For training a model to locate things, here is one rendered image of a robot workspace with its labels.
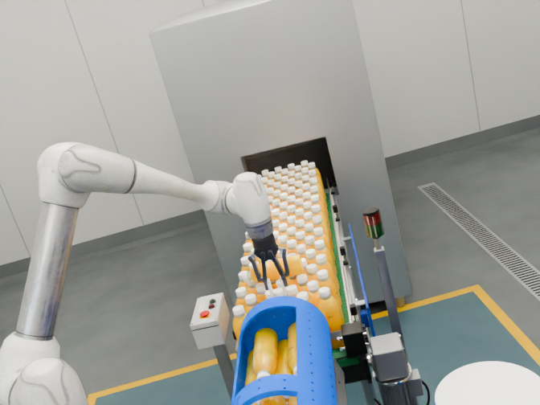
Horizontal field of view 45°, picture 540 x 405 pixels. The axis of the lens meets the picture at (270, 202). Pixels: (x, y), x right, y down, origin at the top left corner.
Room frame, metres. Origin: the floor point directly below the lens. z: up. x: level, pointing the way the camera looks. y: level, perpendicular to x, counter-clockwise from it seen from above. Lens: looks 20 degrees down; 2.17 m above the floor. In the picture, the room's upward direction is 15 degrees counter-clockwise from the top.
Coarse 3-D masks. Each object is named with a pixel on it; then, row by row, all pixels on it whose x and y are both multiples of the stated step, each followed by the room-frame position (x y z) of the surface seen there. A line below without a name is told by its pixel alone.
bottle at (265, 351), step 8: (264, 328) 1.74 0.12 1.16; (256, 336) 1.72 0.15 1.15; (264, 336) 1.70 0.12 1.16; (272, 336) 1.70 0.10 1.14; (256, 344) 1.67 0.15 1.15; (264, 344) 1.65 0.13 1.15; (272, 344) 1.66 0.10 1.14; (256, 352) 1.63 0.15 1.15; (264, 352) 1.61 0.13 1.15; (272, 352) 1.62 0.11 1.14; (256, 360) 1.59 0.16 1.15; (264, 360) 1.58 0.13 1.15; (272, 360) 1.59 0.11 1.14; (256, 368) 1.57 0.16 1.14; (264, 368) 1.56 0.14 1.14; (272, 368) 1.57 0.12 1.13; (256, 376) 1.55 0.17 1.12
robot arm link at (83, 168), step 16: (80, 144) 1.74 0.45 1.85; (64, 160) 1.63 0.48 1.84; (80, 160) 1.62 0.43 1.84; (96, 160) 1.63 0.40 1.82; (112, 160) 1.66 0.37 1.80; (128, 160) 1.70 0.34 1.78; (64, 176) 1.62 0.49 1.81; (80, 176) 1.61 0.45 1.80; (96, 176) 1.62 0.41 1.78; (112, 176) 1.64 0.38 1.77; (128, 176) 1.67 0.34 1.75; (112, 192) 1.67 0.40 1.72
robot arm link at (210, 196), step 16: (144, 176) 1.70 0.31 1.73; (160, 176) 1.75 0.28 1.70; (128, 192) 1.69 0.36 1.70; (144, 192) 1.72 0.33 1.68; (160, 192) 1.75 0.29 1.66; (176, 192) 1.80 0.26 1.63; (192, 192) 1.93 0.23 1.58; (208, 192) 2.01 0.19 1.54; (224, 192) 2.02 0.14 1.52; (208, 208) 2.01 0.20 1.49; (224, 208) 2.01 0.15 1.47
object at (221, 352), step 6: (216, 348) 2.06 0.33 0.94; (222, 348) 2.06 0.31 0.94; (216, 354) 2.06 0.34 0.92; (222, 354) 2.06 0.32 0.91; (228, 354) 2.09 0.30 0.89; (222, 360) 2.06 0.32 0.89; (228, 360) 2.07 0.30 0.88; (222, 366) 2.06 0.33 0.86; (228, 366) 2.06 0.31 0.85; (222, 372) 2.06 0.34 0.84; (228, 372) 2.06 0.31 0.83; (234, 372) 2.09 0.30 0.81; (228, 378) 2.06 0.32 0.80; (234, 378) 2.06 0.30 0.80; (228, 384) 2.06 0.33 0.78; (228, 390) 2.06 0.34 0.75
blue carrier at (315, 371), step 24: (264, 312) 1.77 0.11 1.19; (288, 312) 1.76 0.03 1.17; (312, 312) 1.71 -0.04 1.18; (240, 336) 1.73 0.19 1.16; (312, 336) 1.57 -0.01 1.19; (240, 360) 1.68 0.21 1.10; (312, 360) 1.45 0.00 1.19; (240, 384) 1.60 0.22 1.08; (264, 384) 1.35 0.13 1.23; (288, 384) 1.33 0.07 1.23; (312, 384) 1.35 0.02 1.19
